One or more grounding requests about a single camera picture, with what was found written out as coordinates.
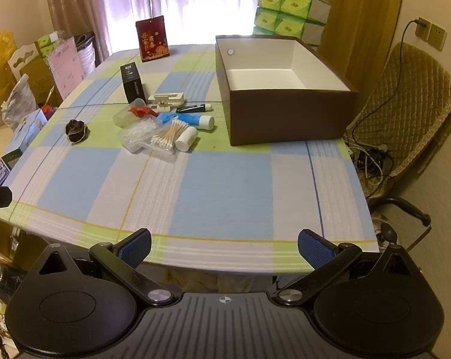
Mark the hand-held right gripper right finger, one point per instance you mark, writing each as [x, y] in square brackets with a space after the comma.
[315, 250]

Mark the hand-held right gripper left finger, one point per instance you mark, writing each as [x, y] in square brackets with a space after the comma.
[137, 246]

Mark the clear box of floss picks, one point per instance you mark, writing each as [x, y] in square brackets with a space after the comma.
[135, 137]

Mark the brown storage box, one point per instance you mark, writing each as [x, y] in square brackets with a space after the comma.
[285, 119]

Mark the blue tube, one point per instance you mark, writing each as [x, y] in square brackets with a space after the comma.
[191, 119]

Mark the dark green tube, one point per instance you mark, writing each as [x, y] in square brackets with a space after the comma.
[191, 109]

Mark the black cardboard box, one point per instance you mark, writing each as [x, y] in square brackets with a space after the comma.
[135, 86]

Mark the dark printed box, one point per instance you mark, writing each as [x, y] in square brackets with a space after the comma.
[4, 166]

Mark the blue printed box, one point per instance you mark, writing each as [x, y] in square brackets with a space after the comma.
[31, 131]

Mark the clear plastic bag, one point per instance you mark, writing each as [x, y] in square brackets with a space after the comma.
[19, 101]

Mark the dark hair scrunchie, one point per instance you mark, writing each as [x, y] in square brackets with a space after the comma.
[75, 131]

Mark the clear box of cotton swabs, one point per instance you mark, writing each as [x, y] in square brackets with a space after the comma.
[165, 139]

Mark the small white bottle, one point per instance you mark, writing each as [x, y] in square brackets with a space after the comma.
[186, 140]

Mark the cardboard gift bag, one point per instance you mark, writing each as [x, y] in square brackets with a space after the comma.
[31, 71]

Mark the red packet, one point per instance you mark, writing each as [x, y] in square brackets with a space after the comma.
[141, 111]

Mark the pink box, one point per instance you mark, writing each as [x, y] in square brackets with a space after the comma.
[66, 67]

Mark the white plastic holder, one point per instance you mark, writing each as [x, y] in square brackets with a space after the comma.
[169, 99]

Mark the green tissue box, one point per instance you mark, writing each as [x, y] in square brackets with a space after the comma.
[47, 45]

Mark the dark paper bag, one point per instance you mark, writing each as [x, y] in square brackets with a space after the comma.
[85, 50]

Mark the red box with gold print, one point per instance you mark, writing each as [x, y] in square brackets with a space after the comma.
[152, 41]

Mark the brown curtain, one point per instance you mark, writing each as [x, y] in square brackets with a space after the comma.
[72, 3]

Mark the golden curtain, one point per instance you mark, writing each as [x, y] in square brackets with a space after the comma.
[352, 18]

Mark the stack of green tissue packs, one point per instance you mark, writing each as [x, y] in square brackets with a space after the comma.
[292, 11]

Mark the sheer pale curtain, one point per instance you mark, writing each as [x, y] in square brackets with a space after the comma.
[195, 3]

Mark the empty wall socket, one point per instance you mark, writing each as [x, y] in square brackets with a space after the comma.
[437, 37]

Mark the wall socket with charger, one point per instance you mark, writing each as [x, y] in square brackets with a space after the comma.
[423, 28]

